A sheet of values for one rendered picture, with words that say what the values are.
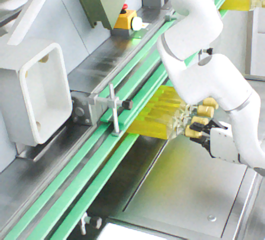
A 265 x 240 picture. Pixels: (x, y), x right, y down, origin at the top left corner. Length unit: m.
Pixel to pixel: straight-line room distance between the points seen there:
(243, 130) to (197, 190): 0.33
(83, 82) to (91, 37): 0.22
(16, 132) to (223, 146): 0.56
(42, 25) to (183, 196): 0.62
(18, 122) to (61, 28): 0.34
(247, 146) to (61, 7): 0.65
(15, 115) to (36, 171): 0.15
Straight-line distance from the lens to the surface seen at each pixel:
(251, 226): 1.34
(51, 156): 1.31
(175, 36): 1.16
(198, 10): 1.14
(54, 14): 1.41
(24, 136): 1.26
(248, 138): 1.16
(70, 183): 1.24
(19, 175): 1.27
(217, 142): 1.37
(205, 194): 1.42
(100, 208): 1.45
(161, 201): 1.40
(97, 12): 1.52
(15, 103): 1.21
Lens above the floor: 1.52
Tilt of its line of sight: 23 degrees down
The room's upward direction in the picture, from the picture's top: 99 degrees clockwise
